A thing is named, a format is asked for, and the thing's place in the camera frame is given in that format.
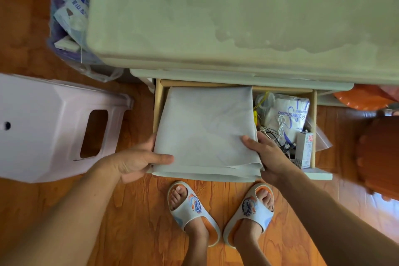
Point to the person's left hand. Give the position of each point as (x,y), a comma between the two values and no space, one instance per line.
(131,163)

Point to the person's right hand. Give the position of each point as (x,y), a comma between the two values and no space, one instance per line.
(274,159)

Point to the wooden drawer white front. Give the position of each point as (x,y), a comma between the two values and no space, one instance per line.
(159,103)

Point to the plain white tablecloth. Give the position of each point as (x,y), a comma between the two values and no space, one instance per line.
(205,125)

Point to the person's left forearm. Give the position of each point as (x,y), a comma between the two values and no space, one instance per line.
(62,219)

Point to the person's right forearm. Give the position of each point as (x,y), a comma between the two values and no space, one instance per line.
(336,222)

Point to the person's right leg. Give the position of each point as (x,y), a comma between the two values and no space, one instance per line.
(246,237)

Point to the small white box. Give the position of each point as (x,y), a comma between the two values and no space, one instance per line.
(304,150)

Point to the clear plastic zip bag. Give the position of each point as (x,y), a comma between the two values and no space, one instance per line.
(322,141)

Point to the white blue printed bag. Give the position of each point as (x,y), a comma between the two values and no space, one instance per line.
(293,110)

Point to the white slipper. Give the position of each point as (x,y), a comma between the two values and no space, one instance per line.
(249,209)
(190,208)

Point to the pink plastic stool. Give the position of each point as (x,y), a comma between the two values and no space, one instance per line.
(40,125)

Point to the cream marble table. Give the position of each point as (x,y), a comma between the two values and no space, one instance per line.
(233,10)

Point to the small bin with lavender bag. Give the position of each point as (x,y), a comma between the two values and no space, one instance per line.
(68,19)

